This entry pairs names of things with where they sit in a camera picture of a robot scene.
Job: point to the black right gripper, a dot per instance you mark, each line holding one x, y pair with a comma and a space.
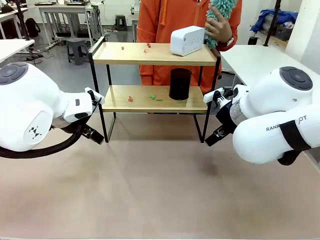
227, 115

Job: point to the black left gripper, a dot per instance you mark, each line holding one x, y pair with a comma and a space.
83, 130

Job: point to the teal chenille duster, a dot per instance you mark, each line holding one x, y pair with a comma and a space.
222, 8

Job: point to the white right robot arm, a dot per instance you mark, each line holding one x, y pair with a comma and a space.
275, 100

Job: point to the person's left forearm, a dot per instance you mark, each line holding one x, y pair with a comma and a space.
238, 25

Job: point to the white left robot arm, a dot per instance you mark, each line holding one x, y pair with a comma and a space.
25, 100

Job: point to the two-tier wood metal shelf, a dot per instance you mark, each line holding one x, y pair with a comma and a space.
150, 58

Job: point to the person's left hand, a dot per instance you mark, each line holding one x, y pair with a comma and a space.
222, 28

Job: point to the small orange paper scrap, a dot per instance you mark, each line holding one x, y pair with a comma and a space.
130, 99

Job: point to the black cylindrical cup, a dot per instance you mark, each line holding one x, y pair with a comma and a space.
180, 85

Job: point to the white long table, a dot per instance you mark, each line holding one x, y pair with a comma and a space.
250, 60

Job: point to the grey plastic stool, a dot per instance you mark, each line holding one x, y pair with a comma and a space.
77, 47

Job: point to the wrist watch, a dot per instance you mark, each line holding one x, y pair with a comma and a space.
230, 40

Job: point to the white rectangular box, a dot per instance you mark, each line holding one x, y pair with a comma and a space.
186, 41

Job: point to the dark plastic stool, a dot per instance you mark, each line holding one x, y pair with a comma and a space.
121, 22

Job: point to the white side table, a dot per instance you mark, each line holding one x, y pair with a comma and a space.
12, 47

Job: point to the grey storage crate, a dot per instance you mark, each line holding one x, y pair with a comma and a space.
283, 32

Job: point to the black stand pole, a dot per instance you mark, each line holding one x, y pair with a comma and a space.
273, 22
23, 20

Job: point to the black backpack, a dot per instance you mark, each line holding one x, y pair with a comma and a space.
32, 27

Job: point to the person's orange hoodie torso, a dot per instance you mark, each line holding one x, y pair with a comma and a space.
162, 20

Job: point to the blue cloth heap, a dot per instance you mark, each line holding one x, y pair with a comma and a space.
270, 17

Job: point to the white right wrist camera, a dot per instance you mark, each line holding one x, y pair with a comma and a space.
210, 96

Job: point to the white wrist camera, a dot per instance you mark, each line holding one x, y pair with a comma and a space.
210, 96
96, 94

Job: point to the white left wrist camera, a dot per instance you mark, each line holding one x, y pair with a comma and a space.
96, 94

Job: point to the grey frame lab table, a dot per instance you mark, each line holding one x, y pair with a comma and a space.
62, 7

